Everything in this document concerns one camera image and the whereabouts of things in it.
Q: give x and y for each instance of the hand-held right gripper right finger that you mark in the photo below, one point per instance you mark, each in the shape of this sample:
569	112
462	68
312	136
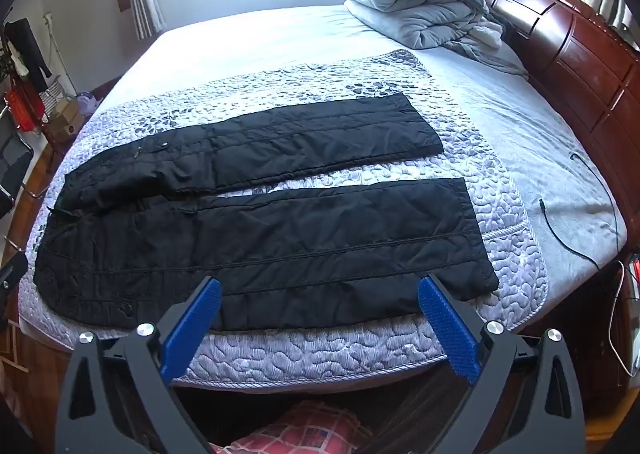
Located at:
447	329

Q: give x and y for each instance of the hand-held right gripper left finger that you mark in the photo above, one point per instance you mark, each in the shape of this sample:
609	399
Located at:
192	329

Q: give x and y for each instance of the black pants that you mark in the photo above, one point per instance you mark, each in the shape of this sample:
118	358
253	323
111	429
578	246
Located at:
300	244

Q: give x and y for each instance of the black metal chair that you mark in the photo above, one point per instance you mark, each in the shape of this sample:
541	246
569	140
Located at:
12	159

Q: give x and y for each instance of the red plaid cloth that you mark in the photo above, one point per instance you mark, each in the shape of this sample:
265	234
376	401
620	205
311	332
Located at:
300	429

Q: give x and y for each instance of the cardboard box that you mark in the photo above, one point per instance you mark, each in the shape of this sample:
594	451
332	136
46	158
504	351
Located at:
65	122

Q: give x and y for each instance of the quilted grey bed cover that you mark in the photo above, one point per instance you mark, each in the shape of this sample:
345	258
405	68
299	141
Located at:
480	174

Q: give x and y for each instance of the red bag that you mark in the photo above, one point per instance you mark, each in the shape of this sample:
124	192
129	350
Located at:
20	109

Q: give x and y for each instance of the purple cloth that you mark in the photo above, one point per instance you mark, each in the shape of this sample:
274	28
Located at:
90	104

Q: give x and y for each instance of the wooden coat rack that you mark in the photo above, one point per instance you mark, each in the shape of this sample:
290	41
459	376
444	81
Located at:
30	84

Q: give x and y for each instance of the black hanging garment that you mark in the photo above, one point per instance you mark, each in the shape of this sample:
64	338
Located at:
30	44

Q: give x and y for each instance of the light grey bed sheet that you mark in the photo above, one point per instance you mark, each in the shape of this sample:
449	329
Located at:
500	99

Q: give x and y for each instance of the folded grey duvet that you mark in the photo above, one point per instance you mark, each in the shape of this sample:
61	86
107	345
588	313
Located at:
425	27

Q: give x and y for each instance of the dark wooden bed frame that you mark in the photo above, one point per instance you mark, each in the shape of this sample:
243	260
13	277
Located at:
575	49

